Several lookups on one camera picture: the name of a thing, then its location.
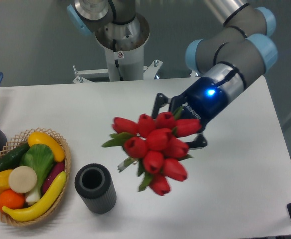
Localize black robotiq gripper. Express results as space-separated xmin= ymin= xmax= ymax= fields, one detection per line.
xmin=151 ymin=77 xmax=229 ymax=150

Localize red tulip bouquet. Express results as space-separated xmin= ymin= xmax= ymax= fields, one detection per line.
xmin=102 ymin=106 xmax=203 ymax=196

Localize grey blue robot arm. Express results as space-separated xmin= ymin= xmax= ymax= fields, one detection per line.
xmin=67 ymin=0 xmax=278 ymax=126

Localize dark grey ribbed vase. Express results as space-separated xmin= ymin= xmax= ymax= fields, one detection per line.
xmin=74 ymin=163 xmax=117 ymax=214

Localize purple sweet potato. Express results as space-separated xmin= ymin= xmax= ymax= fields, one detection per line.
xmin=41 ymin=161 xmax=65 ymax=195

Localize green bok choy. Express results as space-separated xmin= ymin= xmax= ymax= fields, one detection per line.
xmin=20 ymin=144 xmax=54 ymax=205

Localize woven wicker basket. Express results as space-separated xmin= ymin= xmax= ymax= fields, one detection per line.
xmin=0 ymin=128 xmax=71 ymax=227

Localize beige round disc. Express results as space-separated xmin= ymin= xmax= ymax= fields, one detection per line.
xmin=8 ymin=166 xmax=37 ymax=193

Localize dark green cucumber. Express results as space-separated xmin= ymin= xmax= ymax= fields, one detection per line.
xmin=0 ymin=143 xmax=30 ymax=172

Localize yellow banana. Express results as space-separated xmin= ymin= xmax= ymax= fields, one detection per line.
xmin=2 ymin=171 xmax=67 ymax=222

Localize orange fruit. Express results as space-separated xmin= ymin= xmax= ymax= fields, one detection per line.
xmin=0 ymin=189 xmax=25 ymax=212

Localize yellow bell pepper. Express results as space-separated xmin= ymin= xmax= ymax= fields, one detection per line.
xmin=0 ymin=169 xmax=13 ymax=194

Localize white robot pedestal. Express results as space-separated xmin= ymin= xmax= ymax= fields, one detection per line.
xmin=73 ymin=13 xmax=163 ymax=83

